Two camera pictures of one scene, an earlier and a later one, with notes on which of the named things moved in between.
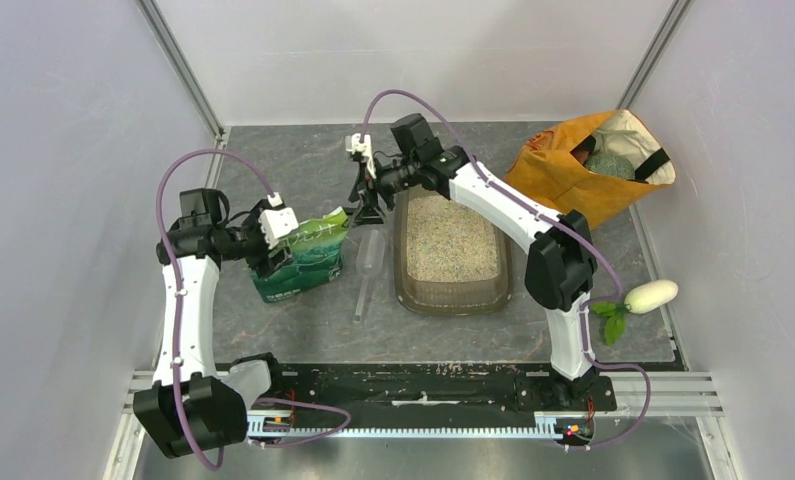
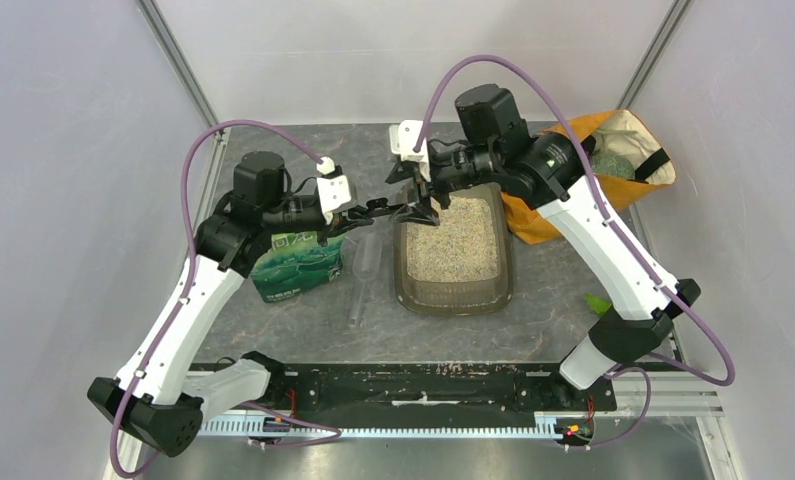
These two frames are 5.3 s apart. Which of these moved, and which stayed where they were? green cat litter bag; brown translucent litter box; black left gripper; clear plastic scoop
Moved: black left gripper
Stayed: clear plastic scoop; green cat litter bag; brown translucent litter box
